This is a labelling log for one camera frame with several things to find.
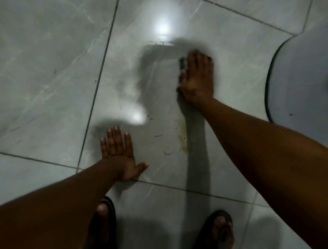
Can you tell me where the person's left forearm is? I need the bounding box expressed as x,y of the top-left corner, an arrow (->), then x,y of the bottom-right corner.
0,159 -> 121,249

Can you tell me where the person's left foot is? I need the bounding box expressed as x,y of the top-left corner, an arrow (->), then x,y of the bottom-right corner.
95,203 -> 111,249

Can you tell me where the person's right foot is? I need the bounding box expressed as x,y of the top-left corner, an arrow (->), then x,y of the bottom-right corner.
211,215 -> 235,249

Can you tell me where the person's left hand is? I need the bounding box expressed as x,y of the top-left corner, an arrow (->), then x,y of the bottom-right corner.
100,125 -> 149,182

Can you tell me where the white toilet base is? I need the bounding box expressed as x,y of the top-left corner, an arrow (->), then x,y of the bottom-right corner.
265,23 -> 328,148

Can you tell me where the black sandal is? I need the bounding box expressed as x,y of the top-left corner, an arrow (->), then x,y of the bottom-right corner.
193,210 -> 235,249
86,196 -> 117,249

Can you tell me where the person's right forearm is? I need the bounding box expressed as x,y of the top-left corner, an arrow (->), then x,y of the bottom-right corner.
195,97 -> 328,249

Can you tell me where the person's foot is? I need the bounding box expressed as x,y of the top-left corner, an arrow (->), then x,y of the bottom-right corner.
95,203 -> 111,249
211,215 -> 235,249

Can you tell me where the person's right hand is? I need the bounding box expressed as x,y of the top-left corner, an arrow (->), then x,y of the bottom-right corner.
176,49 -> 215,105

